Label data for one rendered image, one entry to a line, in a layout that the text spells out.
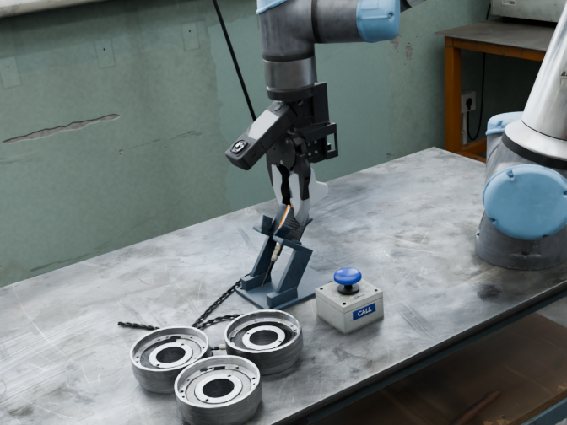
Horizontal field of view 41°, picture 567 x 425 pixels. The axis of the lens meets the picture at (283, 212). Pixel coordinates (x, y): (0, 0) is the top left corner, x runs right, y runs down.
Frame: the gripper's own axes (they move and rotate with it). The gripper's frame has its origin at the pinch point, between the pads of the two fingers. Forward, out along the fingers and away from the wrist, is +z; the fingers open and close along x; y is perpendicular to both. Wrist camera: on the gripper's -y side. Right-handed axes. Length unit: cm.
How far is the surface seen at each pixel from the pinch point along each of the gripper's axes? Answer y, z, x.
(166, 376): -29.4, 8.7, -12.6
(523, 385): 32, 37, -20
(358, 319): -1.6, 10.1, -17.0
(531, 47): 163, 14, 84
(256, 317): -13.3, 8.6, -8.7
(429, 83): 168, 37, 139
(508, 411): 24.4, 36.8, -22.5
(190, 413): -30.4, 9.2, -20.6
